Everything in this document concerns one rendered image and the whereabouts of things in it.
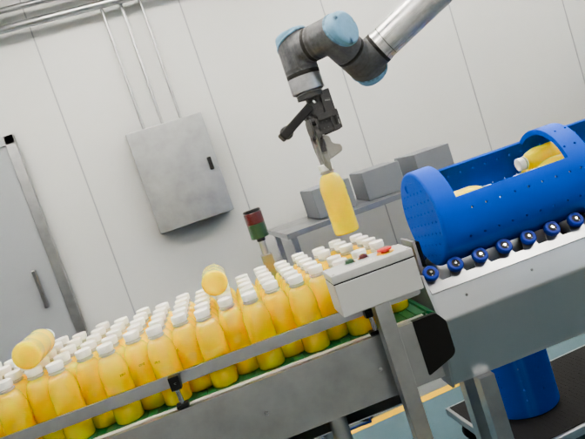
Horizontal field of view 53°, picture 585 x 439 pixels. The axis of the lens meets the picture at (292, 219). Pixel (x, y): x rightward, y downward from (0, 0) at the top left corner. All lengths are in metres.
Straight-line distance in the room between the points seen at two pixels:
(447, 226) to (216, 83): 3.58
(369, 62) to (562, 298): 0.85
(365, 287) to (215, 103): 3.73
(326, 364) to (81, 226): 3.60
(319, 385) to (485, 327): 0.51
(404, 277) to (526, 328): 0.54
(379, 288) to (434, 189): 0.39
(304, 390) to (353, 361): 0.14
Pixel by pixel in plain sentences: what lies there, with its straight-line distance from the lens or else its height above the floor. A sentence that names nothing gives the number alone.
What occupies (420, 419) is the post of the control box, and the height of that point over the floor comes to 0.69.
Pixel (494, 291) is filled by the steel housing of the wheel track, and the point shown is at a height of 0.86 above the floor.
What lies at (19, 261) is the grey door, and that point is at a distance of 4.91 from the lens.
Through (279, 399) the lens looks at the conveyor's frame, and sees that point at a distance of 1.49.
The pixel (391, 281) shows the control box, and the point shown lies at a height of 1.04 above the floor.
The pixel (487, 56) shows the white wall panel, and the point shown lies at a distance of 5.83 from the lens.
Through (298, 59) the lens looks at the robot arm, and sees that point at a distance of 1.57.
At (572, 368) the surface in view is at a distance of 2.85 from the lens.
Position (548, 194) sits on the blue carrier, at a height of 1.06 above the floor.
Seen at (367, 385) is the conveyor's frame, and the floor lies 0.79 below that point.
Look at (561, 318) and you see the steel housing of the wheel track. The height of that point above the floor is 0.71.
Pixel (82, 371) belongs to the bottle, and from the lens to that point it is 1.56.
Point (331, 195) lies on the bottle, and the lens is 1.56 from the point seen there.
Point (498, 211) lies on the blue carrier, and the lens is 1.67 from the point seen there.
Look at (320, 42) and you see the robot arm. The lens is 1.52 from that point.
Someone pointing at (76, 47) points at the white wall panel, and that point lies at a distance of 5.02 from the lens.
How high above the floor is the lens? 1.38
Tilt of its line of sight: 6 degrees down
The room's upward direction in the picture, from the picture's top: 18 degrees counter-clockwise
